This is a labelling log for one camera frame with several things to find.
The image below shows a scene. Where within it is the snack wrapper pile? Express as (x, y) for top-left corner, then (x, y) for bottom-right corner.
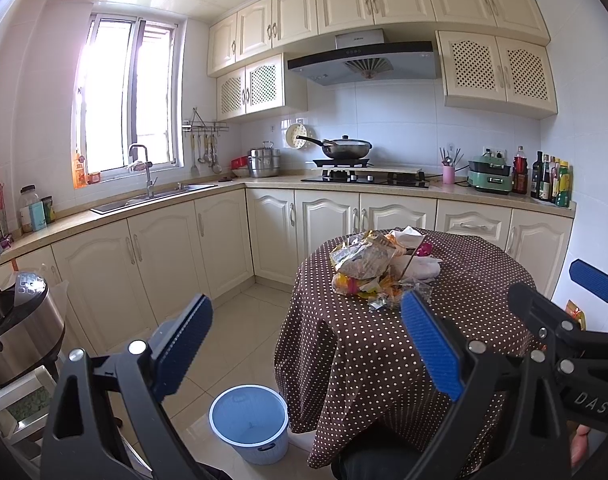
(330, 226), (441, 311)

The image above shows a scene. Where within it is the light blue trash bin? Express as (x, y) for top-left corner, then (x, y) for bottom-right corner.
(208, 385), (289, 466)

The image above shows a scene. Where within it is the kitchen window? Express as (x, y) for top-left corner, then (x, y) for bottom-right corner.
(72, 13), (182, 183)

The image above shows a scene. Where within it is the green yellow bottle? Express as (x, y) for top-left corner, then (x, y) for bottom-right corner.
(556, 160), (570, 208)

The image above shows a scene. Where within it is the brown polka dot tablecloth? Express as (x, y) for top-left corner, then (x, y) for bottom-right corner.
(275, 231), (537, 469)

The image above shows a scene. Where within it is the dark sauce bottle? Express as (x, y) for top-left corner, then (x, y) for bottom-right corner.
(531, 151), (544, 200)

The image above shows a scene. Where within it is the steel rice cooker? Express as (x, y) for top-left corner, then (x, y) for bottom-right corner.
(0, 272), (65, 389)

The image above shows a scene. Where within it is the stainless steel sink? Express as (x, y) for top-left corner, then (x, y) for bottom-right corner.
(91, 184), (216, 214)

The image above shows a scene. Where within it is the chrome sink faucet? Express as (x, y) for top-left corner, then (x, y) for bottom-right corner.
(127, 143), (156, 198)

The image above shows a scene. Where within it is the green electric grill appliance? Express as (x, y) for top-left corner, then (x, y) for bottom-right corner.
(467, 153), (512, 194)

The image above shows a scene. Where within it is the white rolling cart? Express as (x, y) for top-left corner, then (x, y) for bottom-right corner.
(0, 366), (56, 466)

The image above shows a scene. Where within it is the pink utensil holder cup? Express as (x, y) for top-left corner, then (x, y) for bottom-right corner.
(441, 165), (456, 185)

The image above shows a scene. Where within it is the teal box on counter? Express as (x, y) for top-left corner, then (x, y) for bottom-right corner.
(29, 200), (48, 232)

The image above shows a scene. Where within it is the black gas stove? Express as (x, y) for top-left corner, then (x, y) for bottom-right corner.
(303, 158), (429, 188)

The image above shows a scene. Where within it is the steel stock pot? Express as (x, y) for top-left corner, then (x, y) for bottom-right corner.
(247, 141), (281, 178)

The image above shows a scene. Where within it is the clear jar with lid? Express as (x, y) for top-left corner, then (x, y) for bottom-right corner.
(18, 184), (40, 233)

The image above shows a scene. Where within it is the hanging utensil rack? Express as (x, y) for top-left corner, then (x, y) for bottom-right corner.
(181, 107), (229, 177)

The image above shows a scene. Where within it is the black wok with lid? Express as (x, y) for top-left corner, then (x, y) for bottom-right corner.
(296, 136), (372, 160)

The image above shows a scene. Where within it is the grey range hood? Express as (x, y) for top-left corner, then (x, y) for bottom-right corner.
(287, 29), (438, 86)

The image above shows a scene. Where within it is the orange packet on wall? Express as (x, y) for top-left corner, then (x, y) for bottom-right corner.
(566, 300), (587, 330)

